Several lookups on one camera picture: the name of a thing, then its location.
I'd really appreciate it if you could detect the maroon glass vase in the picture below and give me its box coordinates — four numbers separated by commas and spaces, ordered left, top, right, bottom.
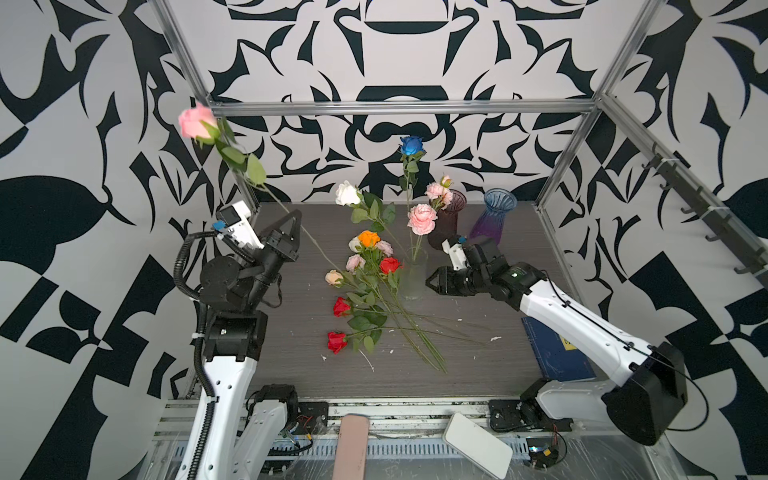
427, 189, 467, 251

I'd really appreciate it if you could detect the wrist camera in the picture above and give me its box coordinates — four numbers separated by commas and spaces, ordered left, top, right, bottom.
213, 200, 264, 252
442, 237, 468, 271

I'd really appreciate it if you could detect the red rose lower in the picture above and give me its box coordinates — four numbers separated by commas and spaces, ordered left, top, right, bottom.
327, 329, 383, 354

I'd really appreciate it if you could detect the clear glass vase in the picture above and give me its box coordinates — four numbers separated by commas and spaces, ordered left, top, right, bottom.
399, 248, 428, 301

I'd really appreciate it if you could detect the large pink peony flower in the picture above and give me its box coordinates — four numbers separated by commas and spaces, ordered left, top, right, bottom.
407, 204, 437, 261

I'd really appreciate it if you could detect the blue book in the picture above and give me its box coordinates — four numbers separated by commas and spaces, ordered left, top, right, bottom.
522, 316, 596, 382

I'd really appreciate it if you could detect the pink rose flower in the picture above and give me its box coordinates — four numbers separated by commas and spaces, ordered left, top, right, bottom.
178, 106, 288, 212

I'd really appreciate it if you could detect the wall hook rail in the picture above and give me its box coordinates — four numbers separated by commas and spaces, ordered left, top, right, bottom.
643, 142, 767, 290

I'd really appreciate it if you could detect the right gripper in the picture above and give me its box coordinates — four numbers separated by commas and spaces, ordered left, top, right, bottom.
423, 265, 491, 295

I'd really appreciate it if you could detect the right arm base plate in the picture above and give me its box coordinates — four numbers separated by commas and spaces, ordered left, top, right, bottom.
488, 399, 573, 433

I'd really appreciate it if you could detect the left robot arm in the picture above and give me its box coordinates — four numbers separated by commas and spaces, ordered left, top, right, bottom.
173, 203, 302, 479

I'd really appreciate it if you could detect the white phone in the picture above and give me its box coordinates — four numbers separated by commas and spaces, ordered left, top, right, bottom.
443, 413, 513, 479

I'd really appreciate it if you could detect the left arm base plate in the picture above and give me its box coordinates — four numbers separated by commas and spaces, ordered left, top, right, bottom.
286, 401, 330, 436

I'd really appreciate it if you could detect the white rose flower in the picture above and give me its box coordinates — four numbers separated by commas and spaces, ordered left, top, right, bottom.
334, 181, 420, 261

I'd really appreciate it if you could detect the small pink flower sprig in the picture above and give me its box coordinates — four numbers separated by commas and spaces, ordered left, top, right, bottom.
426, 175, 453, 211

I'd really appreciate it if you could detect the red rose upper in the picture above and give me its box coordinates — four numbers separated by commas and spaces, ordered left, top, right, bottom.
379, 257, 401, 275

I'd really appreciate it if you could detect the blue rose flower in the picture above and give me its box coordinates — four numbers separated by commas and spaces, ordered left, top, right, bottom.
399, 135, 425, 214

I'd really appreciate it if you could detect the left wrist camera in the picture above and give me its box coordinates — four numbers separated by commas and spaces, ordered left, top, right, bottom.
213, 200, 264, 252

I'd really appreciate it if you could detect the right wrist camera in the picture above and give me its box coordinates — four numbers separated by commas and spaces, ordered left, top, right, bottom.
442, 237, 468, 271

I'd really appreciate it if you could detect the blue purple glass vase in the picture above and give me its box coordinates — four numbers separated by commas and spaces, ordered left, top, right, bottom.
469, 188, 518, 244

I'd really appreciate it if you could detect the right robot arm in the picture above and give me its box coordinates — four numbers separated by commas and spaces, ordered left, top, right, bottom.
426, 235, 695, 446

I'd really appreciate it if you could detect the circuit board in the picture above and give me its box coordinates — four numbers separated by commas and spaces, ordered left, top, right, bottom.
526, 433, 568, 470

